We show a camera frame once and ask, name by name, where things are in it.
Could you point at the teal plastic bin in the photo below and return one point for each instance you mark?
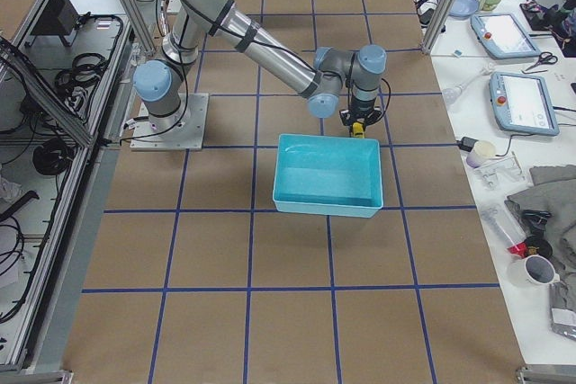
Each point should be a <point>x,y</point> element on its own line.
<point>328,176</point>

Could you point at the aluminium frame post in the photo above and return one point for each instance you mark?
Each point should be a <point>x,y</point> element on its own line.
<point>445,2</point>

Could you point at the far teach pendant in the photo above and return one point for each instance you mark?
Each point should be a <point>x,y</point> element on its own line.
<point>502,36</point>

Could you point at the clear light bulb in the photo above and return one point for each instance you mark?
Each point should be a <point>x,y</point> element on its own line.
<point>451,94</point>

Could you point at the white mug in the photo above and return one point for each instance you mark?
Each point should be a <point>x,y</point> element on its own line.
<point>532,271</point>

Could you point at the grey cloth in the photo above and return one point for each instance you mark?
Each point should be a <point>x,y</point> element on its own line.
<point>553,191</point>

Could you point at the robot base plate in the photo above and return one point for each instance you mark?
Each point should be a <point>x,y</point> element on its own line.
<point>183,130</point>

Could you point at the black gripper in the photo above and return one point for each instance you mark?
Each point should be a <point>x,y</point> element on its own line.
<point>361,111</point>

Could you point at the blue plate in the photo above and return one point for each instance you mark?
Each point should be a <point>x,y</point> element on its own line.
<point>463,9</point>

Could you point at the yellow toy beetle car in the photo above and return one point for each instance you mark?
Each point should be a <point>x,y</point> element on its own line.
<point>357,130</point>

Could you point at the black scissors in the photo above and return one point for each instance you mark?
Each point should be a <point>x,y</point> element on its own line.
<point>545,58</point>

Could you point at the teach pendant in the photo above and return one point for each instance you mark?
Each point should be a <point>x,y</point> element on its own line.
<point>502,36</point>
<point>522,104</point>

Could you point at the near teach pendant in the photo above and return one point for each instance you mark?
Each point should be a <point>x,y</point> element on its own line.
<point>522,104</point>

